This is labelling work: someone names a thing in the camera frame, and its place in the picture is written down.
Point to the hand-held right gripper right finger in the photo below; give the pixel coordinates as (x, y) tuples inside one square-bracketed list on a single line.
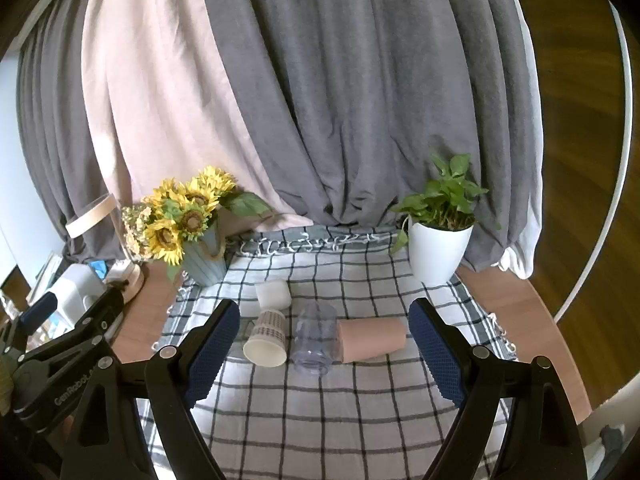
[(440, 355)]

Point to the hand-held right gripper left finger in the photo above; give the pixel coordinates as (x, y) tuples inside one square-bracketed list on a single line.
[(212, 355)]

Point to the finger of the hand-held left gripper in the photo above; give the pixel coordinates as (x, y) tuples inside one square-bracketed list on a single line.
[(100, 310), (37, 310)]

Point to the patterned paper cup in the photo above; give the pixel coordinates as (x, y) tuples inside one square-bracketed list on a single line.
[(268, 340)]

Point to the pink paper cup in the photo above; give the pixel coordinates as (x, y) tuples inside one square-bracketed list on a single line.
[(372, 340)]

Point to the white paper cup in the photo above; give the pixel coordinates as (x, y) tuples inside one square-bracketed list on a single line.
[(273, 294)]

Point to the clear plastic cup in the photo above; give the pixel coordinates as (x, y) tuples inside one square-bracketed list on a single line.
[(315, 340)]

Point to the white plastic appliance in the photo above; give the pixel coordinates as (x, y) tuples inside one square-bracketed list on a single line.
[(75, 285)]

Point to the blue packet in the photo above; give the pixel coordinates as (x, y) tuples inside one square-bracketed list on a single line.
[(98, 267)]

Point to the beige dried flowers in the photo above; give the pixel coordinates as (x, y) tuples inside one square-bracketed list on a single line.
[(134, 232)]

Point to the teal ribbed vase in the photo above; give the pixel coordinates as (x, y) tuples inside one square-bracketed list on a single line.
[(205, 260)]

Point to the white plant pot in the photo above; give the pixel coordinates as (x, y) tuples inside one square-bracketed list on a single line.
[(436, 252)]

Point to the sunflower bouquet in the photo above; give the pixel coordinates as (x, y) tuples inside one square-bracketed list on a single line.
[(185, 215)]

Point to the checked white cloth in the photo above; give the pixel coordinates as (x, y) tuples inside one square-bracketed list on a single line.
[(320, 425)]

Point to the green potted plant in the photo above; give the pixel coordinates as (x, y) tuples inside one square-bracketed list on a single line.
[(442, 200)]

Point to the grey curtain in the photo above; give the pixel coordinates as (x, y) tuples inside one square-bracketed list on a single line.
[(55, 150), (360, 85)]

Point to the white sheer curtain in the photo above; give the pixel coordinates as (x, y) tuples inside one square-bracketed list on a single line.
[(525, 170)]

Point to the pink curtain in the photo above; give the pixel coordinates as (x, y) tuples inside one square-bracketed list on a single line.
[(160, 100)]

